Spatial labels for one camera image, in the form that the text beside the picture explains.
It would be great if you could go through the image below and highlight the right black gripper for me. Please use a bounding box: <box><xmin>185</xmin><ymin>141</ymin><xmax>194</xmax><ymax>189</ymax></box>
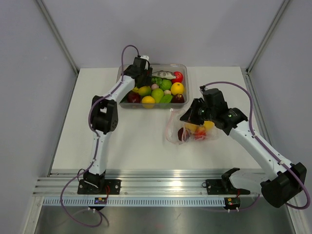
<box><xmin>180</xmin><ymin>98</ymin><xmax>216</xmax><ymax>125</ymax></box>

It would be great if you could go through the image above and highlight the yellow toy bell pepper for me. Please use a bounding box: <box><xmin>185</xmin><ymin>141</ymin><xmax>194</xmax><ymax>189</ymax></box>
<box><xmin>203</xmin><ymin>121</ymin><xmax>215</xmax><ymax>131</ymax></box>

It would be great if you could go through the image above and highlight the red toy pear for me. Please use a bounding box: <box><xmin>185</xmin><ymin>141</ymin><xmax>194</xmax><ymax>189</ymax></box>
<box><xmin>194</xmin><ymin>126</ymin><xmax>207</xmax><ymax>140</ymax></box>

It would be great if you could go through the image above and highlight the dark red toy apple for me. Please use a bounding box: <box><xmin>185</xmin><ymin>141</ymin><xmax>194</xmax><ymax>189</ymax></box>
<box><xmin>177</xmin><ymin>127</ymin><xmax>192</xmax><ymax>142</ymax></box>
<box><xmin>171</xmin><ymin>94</ymin><xmax>185</xmax><ymax>103</ymax></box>

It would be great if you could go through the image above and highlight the clear zip top bag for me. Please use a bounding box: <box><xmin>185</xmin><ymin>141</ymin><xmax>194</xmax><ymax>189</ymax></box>
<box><xmin>165</xmin><ymin>108</ymin><xmax>219</xmax><ymax>145</ymax></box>

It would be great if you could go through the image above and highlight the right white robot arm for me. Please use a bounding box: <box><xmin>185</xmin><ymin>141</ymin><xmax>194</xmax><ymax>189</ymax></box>
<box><xmin>180</xmin><ymin>88</ymin><xmax>307</xmax><ymax>208</ymax></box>

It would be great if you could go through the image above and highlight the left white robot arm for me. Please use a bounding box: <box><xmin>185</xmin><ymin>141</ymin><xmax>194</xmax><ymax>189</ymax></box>
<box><xmin>78</xmin><ymin>56</ymin><xmax>152</xmax><ymax>195</ymax></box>

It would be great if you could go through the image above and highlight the clear plastic food container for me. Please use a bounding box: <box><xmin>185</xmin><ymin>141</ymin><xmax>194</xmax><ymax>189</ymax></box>
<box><xmin>120</xmin><ymin>64</ymin><xmax>191</xmax><ymax>109</ymax></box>

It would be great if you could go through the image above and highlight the yellow toy lemon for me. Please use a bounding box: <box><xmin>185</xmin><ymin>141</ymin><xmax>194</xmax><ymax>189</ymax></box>
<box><xmin>138</xmin><ymin>86</ymin><xmax>152</xmax><ymax>97</ymax></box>

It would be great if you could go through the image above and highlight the grey toy fish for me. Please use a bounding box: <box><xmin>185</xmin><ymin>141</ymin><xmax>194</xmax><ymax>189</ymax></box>
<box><xmin>152</xmin><ymin>70</ymin><xmax>176</xmax><ymax>79</ymax></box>

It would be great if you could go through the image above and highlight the orange toy citrus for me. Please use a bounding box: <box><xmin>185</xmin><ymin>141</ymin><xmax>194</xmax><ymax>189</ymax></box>
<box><xmin>170</xmin><ymin>82</ymin><xmax>184</xmax><ymax>96</ymax></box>

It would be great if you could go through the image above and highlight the red toy tomato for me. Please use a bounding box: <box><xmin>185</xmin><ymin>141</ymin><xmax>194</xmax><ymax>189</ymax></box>
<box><xmin>171</xmin><ymin>71</ymin><xmax>184</xmax><ymax>83</ymax></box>

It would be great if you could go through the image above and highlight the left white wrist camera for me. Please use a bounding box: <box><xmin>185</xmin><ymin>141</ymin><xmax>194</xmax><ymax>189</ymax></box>
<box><xmin>140</xmin><ymin>55</ymin><xmax>150</xmax><ymax>61</ymax></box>

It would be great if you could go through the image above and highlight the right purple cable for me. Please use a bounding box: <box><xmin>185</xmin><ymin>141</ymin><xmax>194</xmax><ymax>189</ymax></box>
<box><xmin>199</xmin><ymin>81</ymin><xmax>312</xmax><ymax>212</ymax></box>

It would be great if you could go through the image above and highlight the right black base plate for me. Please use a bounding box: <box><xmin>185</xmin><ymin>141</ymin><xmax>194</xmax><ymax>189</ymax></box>
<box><xmin>201</xmin><ymin>179</ymin><xmax>251</xmax><ymax>196</ymax></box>

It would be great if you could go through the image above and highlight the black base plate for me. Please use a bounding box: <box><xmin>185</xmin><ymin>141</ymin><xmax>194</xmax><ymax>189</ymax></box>
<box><xmin>77</xmin><ymin>179</ymin><xmax>121</xmax><ymax>195</ymax></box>
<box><xmin>201</xmin><ymin>179</ymin><xmax>251</xmax><ymax>196</ymax></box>

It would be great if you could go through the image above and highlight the aluminium mounting rail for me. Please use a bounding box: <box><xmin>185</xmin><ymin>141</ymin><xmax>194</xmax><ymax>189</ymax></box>
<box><xmin>33</xmin><ymin>169</ymin><xmax>225</xmax><ymax>197</ymax></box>

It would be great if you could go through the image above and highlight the white slotted cable duct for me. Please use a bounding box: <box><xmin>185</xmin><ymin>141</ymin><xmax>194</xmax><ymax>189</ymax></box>
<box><xmin>42</xmin><ymin>197</ymin><xmax>226</xmax><ymax>207</ymax></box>

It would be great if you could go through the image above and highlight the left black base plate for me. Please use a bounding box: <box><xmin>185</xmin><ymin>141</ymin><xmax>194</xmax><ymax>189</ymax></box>
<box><xmin>77</xmin><ymin>179</ymin><xmax>121</xmax><ymax>195</ymax></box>

